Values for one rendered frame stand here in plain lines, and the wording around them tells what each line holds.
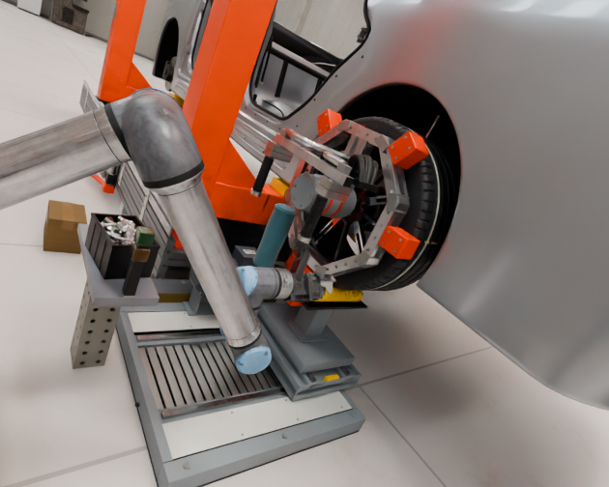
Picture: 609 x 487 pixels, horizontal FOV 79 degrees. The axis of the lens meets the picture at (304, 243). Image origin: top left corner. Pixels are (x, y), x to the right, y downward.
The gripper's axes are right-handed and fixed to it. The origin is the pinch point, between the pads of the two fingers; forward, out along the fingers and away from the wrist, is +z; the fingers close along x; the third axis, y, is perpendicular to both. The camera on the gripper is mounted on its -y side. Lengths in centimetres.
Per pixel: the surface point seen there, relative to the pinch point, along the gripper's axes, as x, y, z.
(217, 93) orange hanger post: -19, -72, -30
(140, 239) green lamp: -10, -10, -59
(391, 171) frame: 26.2, -29.4, 5.1
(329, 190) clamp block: 19.0, -21.3, -16.4
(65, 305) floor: -94, -4, -62
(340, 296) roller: -13.2, 3.8, 17.3
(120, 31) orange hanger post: -154, -210, -30
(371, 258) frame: 12.9, -4.5, 6.2
